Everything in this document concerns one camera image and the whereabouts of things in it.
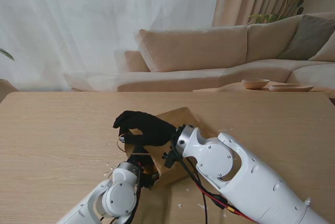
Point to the low wooden coffee table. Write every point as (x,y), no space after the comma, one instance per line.
(230,88)

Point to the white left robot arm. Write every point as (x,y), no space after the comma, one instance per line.
(117,195)

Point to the beige sectional sofa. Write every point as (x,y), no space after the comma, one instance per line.
(193,48)

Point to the shallow wooden dish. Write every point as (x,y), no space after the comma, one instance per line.
(290,88)

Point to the grey sofa cushion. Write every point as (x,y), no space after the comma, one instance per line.
(306,38)

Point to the white sheer curtain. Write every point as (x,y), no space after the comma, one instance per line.
(78,25)

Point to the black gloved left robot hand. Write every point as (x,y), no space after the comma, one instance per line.
(141,160)

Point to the beige sofa cushion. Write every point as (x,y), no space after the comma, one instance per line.
(325,54)

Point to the round wooden bowl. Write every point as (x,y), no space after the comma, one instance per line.
(255,84)

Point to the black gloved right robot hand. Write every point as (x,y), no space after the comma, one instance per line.
(151,129)

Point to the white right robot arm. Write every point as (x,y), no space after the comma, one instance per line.
(248,177)

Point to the brown paper bag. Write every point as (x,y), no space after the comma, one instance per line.
(180,119)

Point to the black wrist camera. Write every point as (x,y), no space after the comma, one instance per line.
(150,180)
(170,159)

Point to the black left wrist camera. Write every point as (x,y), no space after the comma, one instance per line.
(150,180)

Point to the single green plant leaf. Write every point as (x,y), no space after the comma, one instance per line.
(6,54)

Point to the brown plant pot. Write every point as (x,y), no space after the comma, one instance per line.
(5,88)

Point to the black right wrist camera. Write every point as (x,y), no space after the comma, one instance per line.
(170,159)

